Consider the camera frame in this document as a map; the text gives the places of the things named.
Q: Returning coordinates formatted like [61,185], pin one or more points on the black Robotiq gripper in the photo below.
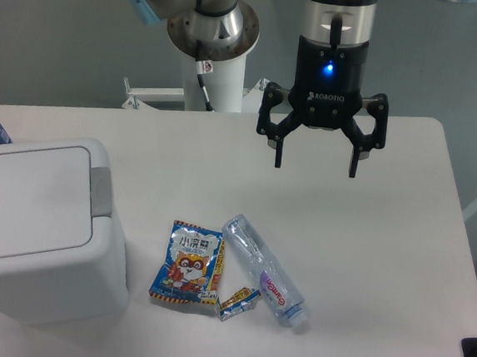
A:
[327,98]

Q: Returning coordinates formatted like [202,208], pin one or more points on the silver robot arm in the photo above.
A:
[214,38]

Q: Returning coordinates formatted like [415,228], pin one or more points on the white trash can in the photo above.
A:
[62,246]

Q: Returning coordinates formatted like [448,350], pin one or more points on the clear plastic water bottle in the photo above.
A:
[256,258]

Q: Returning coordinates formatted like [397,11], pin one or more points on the torn snack wrapper piece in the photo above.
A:
[241,301]

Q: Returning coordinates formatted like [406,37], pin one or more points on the blue snack bag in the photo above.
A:
[193,266]

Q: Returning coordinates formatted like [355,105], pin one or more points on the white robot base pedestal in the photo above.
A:
[213,77]

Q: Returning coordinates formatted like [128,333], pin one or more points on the white metal frame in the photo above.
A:
[173,98]

